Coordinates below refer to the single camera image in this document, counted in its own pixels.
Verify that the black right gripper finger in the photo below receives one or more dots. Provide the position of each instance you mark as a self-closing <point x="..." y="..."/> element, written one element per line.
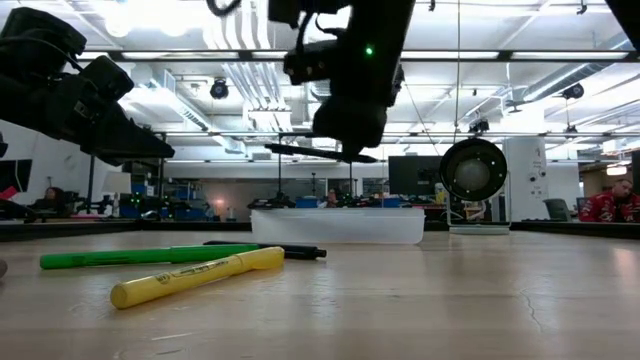
<point x="350" y="125"/>

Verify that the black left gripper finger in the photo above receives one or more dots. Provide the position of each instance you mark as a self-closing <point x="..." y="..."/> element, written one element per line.
<point x="125" y="157"/>
<point x="125" y="132"/>

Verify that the green highlighter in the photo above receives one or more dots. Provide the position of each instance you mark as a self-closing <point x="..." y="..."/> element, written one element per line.
<point x="125" y="256"/>

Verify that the yellow highlighter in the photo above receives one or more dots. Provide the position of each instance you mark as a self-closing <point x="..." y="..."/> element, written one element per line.
<point x="190" y="277"/>

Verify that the clear hinged plastic supply box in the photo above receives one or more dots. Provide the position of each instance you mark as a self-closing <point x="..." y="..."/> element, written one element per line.
<point x="340" y="227"/>

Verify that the white lampshade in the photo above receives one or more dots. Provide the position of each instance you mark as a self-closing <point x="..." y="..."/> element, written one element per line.
<point x="116" y="182"/>

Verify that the black background rack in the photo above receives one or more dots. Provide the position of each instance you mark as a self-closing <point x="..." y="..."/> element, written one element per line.
<point x="90" y="185"/>

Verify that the person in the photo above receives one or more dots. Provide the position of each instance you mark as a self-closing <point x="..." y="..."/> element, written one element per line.
<point x="607" y="207"/>
<point x="50" y="196"/>
<point x="331" y="197"/>

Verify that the black monitor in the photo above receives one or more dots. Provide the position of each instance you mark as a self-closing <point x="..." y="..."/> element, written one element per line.
<point x="410" y="175"/>

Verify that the blue storage bin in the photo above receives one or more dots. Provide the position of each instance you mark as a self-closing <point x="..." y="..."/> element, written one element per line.
<point x="306" y="202"/>

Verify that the black ceiling spotlight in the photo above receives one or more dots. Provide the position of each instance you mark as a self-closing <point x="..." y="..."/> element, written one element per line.
<point x="479" y="126"/>
<point x="573" y="91"/>
<point x="219" y="90"/>

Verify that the white cylindrical desk lamp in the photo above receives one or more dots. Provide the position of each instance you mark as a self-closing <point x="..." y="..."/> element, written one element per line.
<point x="472" y="172"/>

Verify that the white column with controls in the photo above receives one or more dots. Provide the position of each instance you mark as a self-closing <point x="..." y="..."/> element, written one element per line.
<point x="525" y="175"/>

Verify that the grey armchair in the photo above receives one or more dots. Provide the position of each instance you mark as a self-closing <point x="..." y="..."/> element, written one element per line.
<point x="556" y="210"/>

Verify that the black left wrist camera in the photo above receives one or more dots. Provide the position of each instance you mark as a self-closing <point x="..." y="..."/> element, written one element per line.
<point x="107" y="77"/>

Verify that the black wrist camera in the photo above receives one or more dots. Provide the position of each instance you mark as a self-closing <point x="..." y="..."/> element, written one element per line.
<point x="315" y="62"/>
<point x="107" y="77"/>

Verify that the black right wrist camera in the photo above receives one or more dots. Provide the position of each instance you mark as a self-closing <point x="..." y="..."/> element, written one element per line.
<point x="315" y="62"/>

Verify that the black background frame stand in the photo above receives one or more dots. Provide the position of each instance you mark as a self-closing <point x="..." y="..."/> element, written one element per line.
<point x="279" y="175"/>

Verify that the black overhead frame beam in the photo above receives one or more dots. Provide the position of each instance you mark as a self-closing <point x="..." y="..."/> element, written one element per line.
<point x="505" y="55"/>

